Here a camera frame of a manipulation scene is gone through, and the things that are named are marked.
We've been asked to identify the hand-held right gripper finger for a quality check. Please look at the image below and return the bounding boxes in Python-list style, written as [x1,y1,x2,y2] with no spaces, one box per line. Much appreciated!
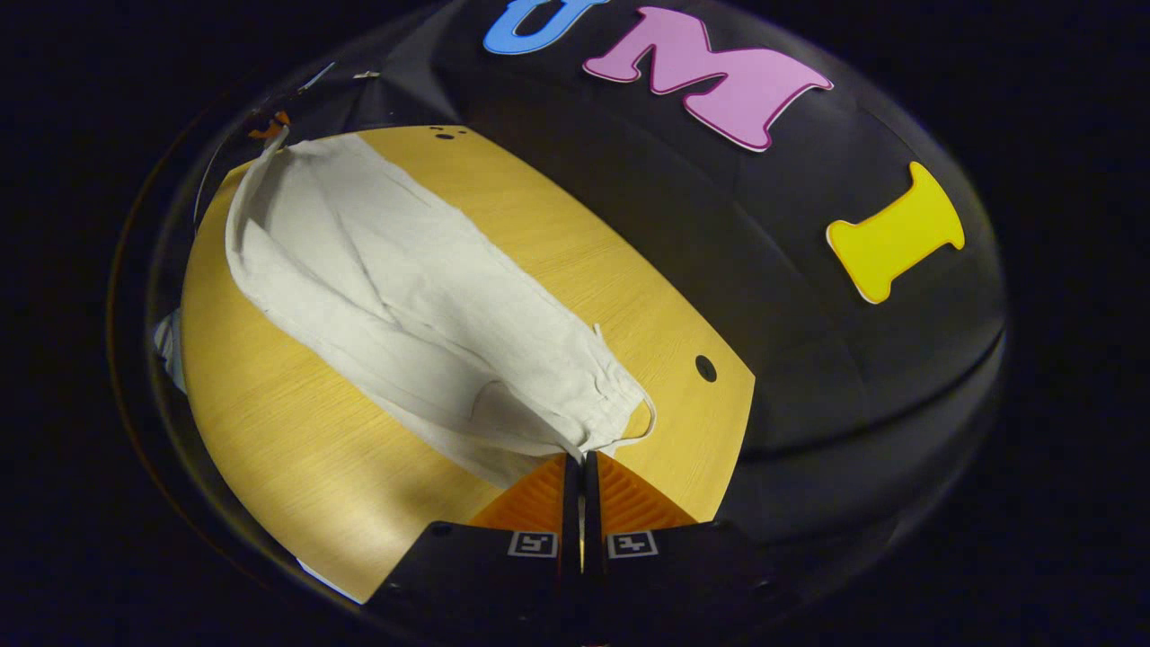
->
[362,453,585,634]
[584,451,796,637]

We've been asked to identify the white jeans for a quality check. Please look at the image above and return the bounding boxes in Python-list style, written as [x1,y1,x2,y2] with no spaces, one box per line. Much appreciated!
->
[225,130,658,492]

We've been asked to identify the black backdrop cloth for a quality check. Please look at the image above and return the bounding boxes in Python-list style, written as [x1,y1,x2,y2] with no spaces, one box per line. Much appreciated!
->
[193,0,1007,549]

